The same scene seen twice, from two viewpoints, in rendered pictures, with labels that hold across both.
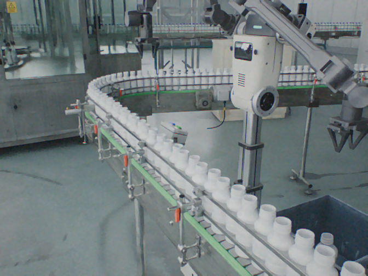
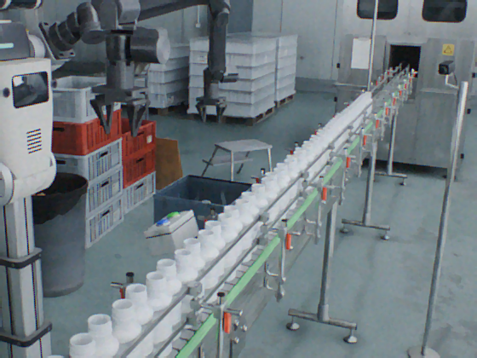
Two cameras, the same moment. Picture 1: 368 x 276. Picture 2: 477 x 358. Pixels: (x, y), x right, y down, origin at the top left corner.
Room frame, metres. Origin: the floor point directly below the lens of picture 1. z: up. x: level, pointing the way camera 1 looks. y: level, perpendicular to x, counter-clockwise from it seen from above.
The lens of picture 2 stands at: (2.37, 1.21, 1.66)
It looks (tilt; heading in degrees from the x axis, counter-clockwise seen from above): 16 degrees down; 229
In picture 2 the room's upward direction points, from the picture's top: 2 degrees clockwise
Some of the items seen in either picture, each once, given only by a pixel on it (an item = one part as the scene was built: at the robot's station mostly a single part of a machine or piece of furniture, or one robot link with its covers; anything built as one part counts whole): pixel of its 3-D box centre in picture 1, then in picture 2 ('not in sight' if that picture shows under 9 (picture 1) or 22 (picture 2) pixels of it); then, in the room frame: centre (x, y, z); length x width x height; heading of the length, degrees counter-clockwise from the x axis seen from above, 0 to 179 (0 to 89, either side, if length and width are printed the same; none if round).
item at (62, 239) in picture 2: not in sight; (51, 234); (1.07, -1.84, 0.32); 0.45 x 0.45 x 0.64
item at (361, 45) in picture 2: not in sight; (362, 53); (-2.59, -2.44, 1.22); 0.23 x 0.03 x 0.32; 118
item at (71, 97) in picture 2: not in sight; (77, 97); (0.54, -2.51, 1.00); 0.61 x 0.41 x 0.22; 35
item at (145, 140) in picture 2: not in sight; (118, 138); (-0.03, -2.93, 0.55); 0.61 x 0.41 x 0.22; 31
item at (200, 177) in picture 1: (201, 188); (288, 184); (1.00, -0.05, 1.08); 0.06 x 0.06 x 0.17
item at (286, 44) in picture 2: not in sight; (261, 67); (-4.79, -6.20, 0.59); 1.25 x 1.03 x 1.17; 29
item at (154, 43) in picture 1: (150, 48); (112, 112); (1.77, 0.16, 1.44); 0.07 x 0.07 x 0.09; 28
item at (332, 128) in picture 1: (343, 136); (215, 111); (0.98, -0.47, 1.26); 0.07 x 0.07 x 0.09; 27
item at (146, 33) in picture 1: (146, 33); (119, 77); (1.76, 0.18, 1.51); 0.10 x 0.07 x 0.07; 118
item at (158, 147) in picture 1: (161, 154); (256, 212); (1.27, 0.09, 1.08); 0.06 x 0.06 x 0.17
